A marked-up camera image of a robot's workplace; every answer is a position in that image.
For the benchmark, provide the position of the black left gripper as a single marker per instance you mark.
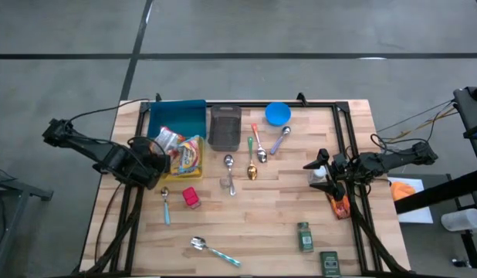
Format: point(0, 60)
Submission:
point(155, 158)

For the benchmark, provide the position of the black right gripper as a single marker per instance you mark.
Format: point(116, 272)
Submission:
point(342, 168)

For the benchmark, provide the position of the white-lidded spice jar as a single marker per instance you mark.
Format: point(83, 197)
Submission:
point(319, 174)

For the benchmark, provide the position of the red white ramen packet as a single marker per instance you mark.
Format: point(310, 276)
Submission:
point(167, 139)

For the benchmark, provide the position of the yellow blue-edged ramen packet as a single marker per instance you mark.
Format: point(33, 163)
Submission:
point(190, 156)

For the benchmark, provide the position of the red-lidded spice tin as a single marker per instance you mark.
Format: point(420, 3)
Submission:
point(190, 196)

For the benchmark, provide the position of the green-lidded spice jar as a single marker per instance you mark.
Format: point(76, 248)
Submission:
point(305, 238)

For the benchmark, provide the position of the plain silver spoon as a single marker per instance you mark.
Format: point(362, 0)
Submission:
point(229, 160)

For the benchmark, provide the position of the small clear glass jar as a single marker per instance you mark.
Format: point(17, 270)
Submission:
point(225, 182)

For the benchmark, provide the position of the dark green tin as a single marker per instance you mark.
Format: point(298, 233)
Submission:
point(330, 264)

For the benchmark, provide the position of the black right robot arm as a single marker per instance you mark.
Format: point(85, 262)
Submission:
point(385, 161)

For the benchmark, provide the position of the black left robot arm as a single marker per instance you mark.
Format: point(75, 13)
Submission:
point(92, 150)

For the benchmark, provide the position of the yellow translucent plastic bin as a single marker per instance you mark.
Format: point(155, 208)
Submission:
point(184, 175)

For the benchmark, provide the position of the orange black snack packet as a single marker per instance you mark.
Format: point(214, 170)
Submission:
point(340, 208)

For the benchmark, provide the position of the blue plastic bin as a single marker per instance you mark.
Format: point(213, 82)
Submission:
point(176, 116)

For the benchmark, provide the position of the orange cloth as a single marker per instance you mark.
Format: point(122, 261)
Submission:
point(401, 190)

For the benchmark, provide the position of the grey translucent plastic bin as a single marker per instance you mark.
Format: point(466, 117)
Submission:
point(225, 129)

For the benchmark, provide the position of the blue plastic bowl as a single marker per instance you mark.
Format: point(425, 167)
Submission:
point(278, 114)

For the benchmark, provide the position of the white paper sheet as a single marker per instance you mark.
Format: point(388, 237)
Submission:
point(416, 216)

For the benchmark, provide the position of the black metal beam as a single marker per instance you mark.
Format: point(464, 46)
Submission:
point(435, 195)

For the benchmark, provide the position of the grey metal table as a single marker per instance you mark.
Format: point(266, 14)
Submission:
point(30, 191)

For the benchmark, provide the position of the white plastic container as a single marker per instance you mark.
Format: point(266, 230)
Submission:
point(462, 220)

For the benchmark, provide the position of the black equipment cart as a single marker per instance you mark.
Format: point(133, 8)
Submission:
point(472, 116)

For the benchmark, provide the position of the black aluminium rig frame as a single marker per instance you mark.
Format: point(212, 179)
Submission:
point(323, 104)

